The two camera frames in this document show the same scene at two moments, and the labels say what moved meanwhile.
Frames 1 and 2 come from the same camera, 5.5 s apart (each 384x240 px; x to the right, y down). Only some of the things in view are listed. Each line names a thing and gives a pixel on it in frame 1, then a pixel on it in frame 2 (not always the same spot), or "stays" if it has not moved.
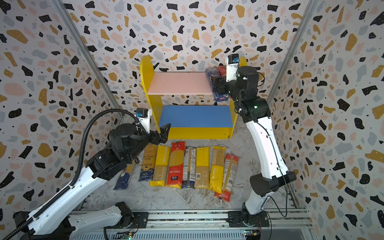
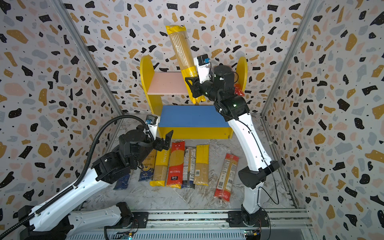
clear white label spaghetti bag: [189, 167] stays
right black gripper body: [222, 86] to [194, 86]
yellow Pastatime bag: [217, 168] to [179, 39]
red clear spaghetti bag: [230, 169] stays
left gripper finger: [164, 133] to [167, 140]
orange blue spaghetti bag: [147, 169] stays
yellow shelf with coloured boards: [188, 122] stays
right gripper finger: [218, 84] to [196, 87]
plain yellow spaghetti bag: [202, 168] stays
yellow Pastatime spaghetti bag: [160, 171] stays
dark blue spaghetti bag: [123, 180] stays
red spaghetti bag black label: [176, 167] stays
